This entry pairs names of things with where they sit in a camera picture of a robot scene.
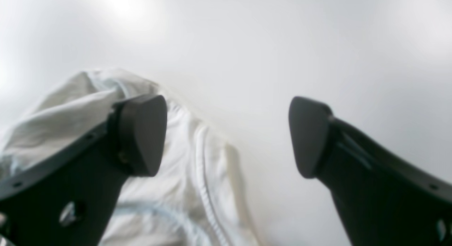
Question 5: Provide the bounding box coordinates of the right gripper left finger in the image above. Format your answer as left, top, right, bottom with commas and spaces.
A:
0, 95, 167, 246

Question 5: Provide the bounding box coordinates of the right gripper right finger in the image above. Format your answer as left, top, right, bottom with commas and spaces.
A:
289, 96, 452, 246

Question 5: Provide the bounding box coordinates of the white printed T-shirt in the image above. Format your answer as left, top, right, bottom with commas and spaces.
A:
1, 70, 259, 246

